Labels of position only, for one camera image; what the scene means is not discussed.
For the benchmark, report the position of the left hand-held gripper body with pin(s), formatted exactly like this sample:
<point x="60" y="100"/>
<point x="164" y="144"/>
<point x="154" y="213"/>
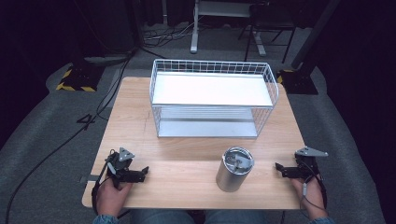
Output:
<point x="123" y="169"/>

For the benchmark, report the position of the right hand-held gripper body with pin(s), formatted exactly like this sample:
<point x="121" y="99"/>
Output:
<point x="306" y="166"/>

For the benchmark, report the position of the person's left hand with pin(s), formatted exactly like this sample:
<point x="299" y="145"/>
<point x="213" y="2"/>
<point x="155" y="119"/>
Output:
<point x="112" y="197"/>

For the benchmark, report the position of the person's right hand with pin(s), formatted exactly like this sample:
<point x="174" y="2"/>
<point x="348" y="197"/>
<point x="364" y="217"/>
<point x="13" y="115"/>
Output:
<point x="308" y="199"/>

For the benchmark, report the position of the grey tape strip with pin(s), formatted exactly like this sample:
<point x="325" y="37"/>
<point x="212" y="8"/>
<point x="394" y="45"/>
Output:
<point x="90" y="178"/>

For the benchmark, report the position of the steel tumbler with lid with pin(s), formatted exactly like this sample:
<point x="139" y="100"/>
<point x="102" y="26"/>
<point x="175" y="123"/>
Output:
<point x="235" y="171"/>

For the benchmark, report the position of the yellow-black striped stand base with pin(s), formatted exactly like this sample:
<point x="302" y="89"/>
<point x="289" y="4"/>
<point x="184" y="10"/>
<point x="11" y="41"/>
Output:
<point x="79" y="79"/>
<point x="299" y="82"/>

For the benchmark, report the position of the slanted grey metal pole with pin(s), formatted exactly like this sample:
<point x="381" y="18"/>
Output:
<point x="314" y="34"/>

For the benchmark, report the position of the black chair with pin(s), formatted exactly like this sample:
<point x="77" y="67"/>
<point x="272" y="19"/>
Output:
<point x="271" y="18"/>

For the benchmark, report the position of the white desk frame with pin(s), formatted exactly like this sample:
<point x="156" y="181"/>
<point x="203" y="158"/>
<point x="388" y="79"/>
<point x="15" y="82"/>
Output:
<point x="194" y="34"/>

